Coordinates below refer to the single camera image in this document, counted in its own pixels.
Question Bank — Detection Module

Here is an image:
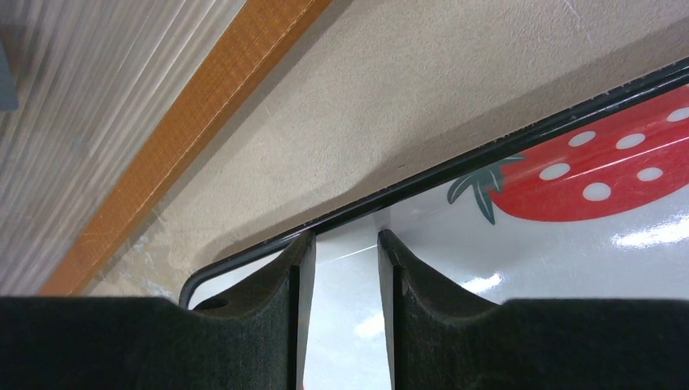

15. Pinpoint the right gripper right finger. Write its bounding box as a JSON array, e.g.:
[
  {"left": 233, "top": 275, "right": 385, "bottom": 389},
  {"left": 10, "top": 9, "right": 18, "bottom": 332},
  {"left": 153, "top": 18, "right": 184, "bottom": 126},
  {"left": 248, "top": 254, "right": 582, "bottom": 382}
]
[{"left": 378, "top": 230, "right": 688, "bottom": 389}]

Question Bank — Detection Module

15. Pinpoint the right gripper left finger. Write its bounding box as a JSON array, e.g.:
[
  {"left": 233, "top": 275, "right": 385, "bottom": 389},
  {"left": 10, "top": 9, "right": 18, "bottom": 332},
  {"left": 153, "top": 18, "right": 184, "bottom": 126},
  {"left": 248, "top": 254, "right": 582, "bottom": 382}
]
[{"left": 1, "top": 232, "right": 315, "bottom": 389}]

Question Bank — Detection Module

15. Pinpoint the strawberry print white tray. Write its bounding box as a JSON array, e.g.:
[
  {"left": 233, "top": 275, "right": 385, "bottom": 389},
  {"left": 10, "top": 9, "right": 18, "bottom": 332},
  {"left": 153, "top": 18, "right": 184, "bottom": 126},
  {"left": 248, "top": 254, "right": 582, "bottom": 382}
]
[{"left": 179, "top": 60, "right": 688, "bottom": 389}]

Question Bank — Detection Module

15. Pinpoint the wooden shelf rack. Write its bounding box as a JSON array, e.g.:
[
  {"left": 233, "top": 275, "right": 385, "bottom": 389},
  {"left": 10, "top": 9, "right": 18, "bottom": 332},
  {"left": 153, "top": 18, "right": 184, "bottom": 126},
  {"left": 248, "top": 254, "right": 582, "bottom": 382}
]
[{"left": 38, "top": 0, "right": 330, "bottom": 297}]

